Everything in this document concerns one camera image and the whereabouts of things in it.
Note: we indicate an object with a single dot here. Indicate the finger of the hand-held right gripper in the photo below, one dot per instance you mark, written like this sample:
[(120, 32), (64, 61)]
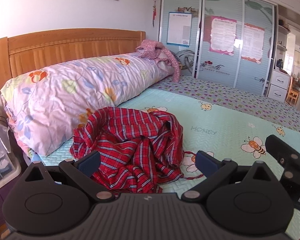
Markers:
[(282, 150)]

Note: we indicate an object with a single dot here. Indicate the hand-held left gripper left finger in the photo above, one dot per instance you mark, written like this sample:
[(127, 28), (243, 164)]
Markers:
[(90, 160)]

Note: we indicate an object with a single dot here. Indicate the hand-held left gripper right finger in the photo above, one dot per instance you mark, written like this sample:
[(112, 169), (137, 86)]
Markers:
[(206, 164)]

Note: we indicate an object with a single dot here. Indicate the red plaid dress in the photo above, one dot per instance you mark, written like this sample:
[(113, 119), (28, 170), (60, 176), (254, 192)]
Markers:
[(130, 155)]

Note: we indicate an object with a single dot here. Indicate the green quilted bee bedspread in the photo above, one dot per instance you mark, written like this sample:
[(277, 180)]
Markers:
[(227, 130)]

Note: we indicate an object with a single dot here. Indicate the wooden chair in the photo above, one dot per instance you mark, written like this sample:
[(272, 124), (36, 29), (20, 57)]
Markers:
[(292, 95)]

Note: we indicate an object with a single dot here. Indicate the white drawer cabinet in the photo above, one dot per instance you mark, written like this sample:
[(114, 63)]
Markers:
[(278, 80)]

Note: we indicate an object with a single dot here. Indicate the floral rolled duvet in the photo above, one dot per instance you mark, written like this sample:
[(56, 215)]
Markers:
[(65, 87)]

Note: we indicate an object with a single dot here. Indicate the clear plastic storage box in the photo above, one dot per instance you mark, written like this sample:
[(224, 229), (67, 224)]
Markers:
[(0, 155)]

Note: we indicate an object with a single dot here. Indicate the pink notice poster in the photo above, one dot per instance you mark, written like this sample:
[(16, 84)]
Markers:
[(252, 42), (222, 35)]

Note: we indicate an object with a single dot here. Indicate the wooden headboard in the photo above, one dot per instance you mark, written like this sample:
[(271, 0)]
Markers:
[(65, 47)]

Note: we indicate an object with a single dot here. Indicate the pink patterned garment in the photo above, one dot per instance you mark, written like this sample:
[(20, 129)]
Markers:
[(152, 48)]

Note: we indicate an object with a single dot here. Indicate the blue notice poster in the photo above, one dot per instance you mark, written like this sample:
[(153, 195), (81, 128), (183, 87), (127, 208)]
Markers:
[(179, 28)]

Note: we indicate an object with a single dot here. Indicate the sliding door wardrobe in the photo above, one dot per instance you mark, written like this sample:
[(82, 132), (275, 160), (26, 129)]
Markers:
[(252, 12)]

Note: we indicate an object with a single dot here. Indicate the wooden letter decoration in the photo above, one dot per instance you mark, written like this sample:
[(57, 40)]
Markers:
[(187, 9)]

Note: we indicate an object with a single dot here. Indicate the red hanging ornament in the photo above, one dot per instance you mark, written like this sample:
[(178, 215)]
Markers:
[(154, 12)]

